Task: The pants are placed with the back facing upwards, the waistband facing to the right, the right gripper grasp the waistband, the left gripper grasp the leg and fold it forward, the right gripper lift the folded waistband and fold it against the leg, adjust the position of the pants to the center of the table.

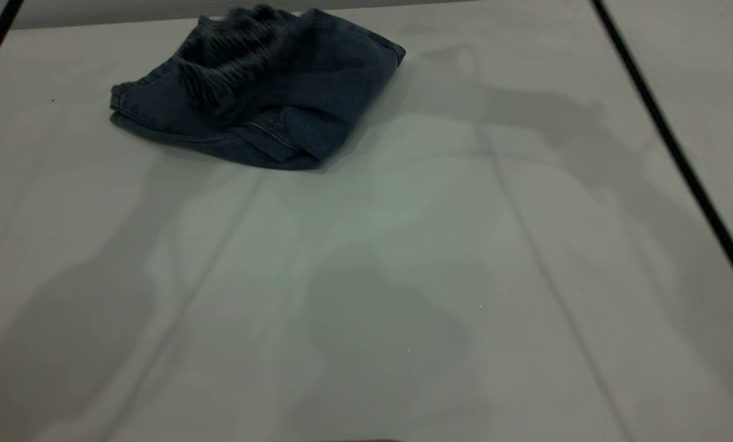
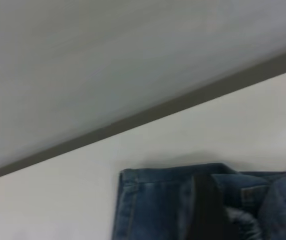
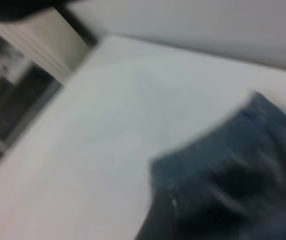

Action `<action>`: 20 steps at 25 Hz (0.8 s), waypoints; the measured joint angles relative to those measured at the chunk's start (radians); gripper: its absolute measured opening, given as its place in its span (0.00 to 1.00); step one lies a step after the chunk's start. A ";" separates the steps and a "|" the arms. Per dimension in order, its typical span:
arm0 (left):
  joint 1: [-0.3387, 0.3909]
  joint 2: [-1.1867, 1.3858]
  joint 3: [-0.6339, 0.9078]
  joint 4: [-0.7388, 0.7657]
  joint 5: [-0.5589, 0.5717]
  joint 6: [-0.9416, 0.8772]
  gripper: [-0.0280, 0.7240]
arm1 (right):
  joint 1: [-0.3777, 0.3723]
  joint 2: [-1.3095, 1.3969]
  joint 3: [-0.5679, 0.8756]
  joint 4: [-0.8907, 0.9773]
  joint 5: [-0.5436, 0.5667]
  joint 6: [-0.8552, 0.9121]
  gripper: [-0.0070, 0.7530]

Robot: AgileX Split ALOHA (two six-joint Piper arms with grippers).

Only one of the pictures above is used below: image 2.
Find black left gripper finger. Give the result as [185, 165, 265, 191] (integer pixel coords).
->
[191, 173, 228, 240]

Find blue denim printed pants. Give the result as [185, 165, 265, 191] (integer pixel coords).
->
[111, 162, 286, 240]

